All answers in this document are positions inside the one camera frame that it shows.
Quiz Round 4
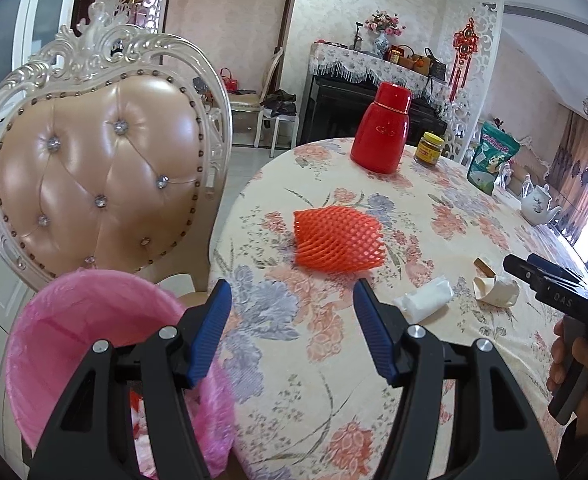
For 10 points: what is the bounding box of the pink-lined trash bin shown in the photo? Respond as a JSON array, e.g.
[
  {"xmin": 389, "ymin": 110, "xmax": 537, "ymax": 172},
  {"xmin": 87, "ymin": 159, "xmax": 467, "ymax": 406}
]
[{"xmin": 6, "ymin": 271, "xmax": 234, "ymax": 479}]

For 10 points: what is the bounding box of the torn beige paper carton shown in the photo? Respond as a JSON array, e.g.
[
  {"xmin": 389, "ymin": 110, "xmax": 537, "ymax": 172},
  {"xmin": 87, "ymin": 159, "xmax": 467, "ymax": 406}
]
[{"xmin": 473, "ymin": 258, "xmax": 520, "ymax": 309}]

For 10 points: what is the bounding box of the white floral teapot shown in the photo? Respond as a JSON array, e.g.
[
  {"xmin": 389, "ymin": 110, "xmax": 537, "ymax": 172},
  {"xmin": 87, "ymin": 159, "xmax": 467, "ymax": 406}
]
[{"xmin": 520, "ymin": 174, "xmax": 562, "ymax": 226}]

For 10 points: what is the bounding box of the brown patterned curtain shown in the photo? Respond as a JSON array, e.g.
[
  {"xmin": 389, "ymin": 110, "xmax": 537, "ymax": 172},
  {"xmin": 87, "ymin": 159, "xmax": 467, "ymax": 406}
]
[{"xmin": 547, "ymin": 112, "xmax": 588, "ymax": 243}]

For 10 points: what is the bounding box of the green snack bag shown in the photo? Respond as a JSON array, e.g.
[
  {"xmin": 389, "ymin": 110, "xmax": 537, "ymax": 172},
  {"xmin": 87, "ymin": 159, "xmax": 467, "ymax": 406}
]
[{"xmin": 466, "ymin": 122, "xmax": 521, "ymax": 195}]

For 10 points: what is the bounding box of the yellow-lidded glass jar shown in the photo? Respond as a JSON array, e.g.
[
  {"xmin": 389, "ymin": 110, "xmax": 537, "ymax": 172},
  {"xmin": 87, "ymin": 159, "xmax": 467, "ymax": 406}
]
[{"xmin": 414, "ymin": 131, "xmax": 445, "ymax": 166}]

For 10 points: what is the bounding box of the red thermos jug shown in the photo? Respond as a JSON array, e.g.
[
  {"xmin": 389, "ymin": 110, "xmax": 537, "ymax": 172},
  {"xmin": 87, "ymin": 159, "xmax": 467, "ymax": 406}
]
[{"xmin": 350, "ymin": 81, "xmax": 411, "ymax": 174}]

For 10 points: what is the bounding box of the floral tablecloth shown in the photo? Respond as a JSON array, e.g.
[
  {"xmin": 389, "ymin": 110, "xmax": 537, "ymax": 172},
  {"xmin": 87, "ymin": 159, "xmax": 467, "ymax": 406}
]
[{"xmin": 210, "ymin": 139, "xmax": 579, "ymax": 479}]

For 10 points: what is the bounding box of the orange foam fruit net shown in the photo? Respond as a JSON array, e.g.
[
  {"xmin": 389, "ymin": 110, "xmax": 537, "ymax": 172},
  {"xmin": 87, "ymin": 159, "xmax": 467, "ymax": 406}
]
[{"xmin": 294, "ymin": 206, "xmax": 386, "ymax": 273}]

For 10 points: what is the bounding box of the black handbag on piano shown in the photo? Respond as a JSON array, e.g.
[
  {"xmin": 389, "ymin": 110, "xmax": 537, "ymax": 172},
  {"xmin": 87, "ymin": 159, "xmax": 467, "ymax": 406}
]
[{"xmin": 425, "ymin": 48, "xmax": 447, "ymax": 82}]

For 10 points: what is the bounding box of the red chinese knot ornament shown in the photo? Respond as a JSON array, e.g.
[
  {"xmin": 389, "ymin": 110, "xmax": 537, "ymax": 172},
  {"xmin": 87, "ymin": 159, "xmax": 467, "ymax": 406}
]
[{"xmin": 448, "ymin": 15, "xmax": 480, "ymax": 102}]

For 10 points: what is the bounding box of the wicker basket on piano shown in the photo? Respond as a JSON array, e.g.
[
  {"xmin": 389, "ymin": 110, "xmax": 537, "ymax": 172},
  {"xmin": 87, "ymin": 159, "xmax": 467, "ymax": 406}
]
[{"xmin": 384, "ymin": 44, "xmax": 431, "ymax": 76}]

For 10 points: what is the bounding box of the black upright piano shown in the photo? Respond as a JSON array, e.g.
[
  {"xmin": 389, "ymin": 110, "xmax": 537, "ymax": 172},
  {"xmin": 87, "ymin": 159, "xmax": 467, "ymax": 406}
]
[{"xmin": 297, "ymin": 75, "xmax": 447, "ymax": 146}]

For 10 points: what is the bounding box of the lace piano cover cloth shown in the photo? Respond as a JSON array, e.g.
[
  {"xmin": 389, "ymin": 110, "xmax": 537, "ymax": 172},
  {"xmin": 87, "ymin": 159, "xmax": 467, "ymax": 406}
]
[{"xmin": 308, "ymin": 42, "xmax": 447, "ymax": 103}]

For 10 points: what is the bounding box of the ornate tan leather chair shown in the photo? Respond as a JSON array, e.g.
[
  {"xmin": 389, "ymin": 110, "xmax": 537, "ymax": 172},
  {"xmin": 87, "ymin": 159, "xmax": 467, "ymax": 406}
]
[{"xmin": 0, "ymin": 2, "xmax": 233, "ymax": 292}]

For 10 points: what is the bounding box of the pink flower vase bouquet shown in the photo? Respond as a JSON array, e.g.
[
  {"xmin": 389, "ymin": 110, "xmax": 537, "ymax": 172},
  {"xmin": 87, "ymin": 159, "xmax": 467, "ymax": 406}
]
[{"xmin": 364, "ymin": 10, "xmax": 405, "ymax": 58}]

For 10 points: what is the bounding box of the white stool with black bag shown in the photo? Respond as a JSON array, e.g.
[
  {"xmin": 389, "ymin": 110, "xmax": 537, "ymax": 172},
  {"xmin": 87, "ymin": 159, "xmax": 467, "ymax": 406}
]
[{"xmin": 254, "ymin": 89, "xmax": 299, "ymax": 158}]

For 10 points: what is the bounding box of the cream wooden side chair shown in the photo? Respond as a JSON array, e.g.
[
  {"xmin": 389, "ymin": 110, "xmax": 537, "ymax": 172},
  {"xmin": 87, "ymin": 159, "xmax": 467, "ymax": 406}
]
[{"xmin": 226, "ymin": 45, "xmax": 285, "ymax": 131}]

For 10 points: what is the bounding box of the red handbag on floor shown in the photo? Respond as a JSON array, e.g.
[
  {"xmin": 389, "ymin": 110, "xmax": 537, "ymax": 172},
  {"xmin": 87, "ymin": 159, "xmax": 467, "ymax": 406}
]
[{"xmin": 219, "ymin": 67, "xmax": 239, "ymax": 93}]

